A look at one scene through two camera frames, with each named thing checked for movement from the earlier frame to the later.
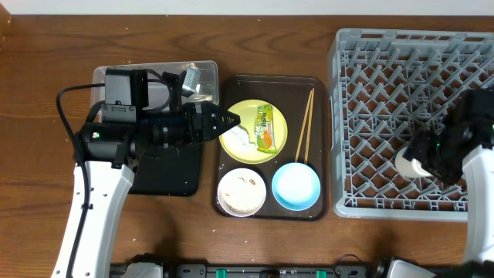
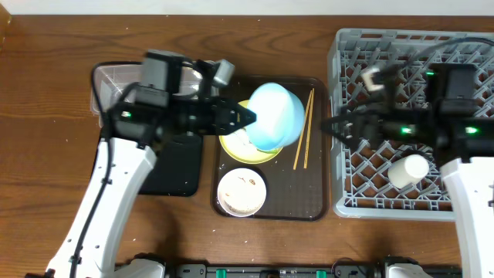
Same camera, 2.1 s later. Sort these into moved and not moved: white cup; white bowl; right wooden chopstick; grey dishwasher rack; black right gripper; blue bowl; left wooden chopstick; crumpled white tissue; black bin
Moved: white cup; black right gripper; blue bowl
Not moved: white bowl; black bin; left wooden chopstick; right wooden chopstick; grey dishwasher rack; crumpled white tissue
